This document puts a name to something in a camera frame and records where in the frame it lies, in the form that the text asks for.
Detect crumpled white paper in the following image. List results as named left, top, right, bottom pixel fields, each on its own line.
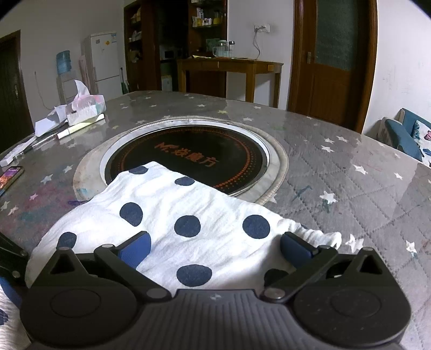
left=34, top=104, right=69, bottom=137

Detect butterfly print pillow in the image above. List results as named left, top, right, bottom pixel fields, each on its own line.
left=411, top=120, right=431, bottom=165

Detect dark wooden cabinet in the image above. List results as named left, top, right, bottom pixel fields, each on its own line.
left=124, top=0, right=228, bottom=98

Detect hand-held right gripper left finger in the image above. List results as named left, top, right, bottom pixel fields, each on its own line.
left=47, top=230, right=173, bottom=302

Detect white polka dot garment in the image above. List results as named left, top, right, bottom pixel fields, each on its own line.
left=0, top=279, right=31, bottom=350

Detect dark entrance door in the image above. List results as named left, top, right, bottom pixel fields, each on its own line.
left=0, top=30, right=34, bottom=153

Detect blue sofa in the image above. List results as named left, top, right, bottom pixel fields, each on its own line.
left=375, top=108, right=431, bottom=167

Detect white remote control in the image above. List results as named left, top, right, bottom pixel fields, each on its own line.
left=0, top=141, right=34, bottom=167

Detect blue water bottle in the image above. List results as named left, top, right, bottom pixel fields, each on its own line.
left=55, top=50, right=72, bottom=75

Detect dark metal pen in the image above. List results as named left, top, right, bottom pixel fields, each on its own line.
left=20, top=123, right=68, bottom=155

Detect round black induction cooktop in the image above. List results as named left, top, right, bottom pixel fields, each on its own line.
left=100, top=119, right=270, bottom=199

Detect smartphone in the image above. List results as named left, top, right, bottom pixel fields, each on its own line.
left=0, top=166, right=25, bottom=197

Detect wooden side table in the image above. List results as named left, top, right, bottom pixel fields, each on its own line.
left=177, top=57, right=284, bottom=108

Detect white refrigerator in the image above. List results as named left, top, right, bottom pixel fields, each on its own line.
left=82, top=32, right=123, bottom=96

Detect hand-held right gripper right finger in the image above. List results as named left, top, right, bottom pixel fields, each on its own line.
left=262, top=232, right=388, bottom=303

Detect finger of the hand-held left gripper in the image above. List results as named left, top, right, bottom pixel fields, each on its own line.
left=0, top=234, right=29, bottom=305

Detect white polka dot pants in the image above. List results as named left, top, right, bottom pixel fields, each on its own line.
left=25, top=161, right=342, bottom=293

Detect tissue pack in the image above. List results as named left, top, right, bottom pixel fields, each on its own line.
left=65, top=80, right=107, bottom=126

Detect brown wooden door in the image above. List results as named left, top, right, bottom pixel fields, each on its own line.
left=288, top=0, right=378, bottom=133

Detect white marker pen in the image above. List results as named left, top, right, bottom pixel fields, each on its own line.
left=55, top=114, right=106, bottom=139

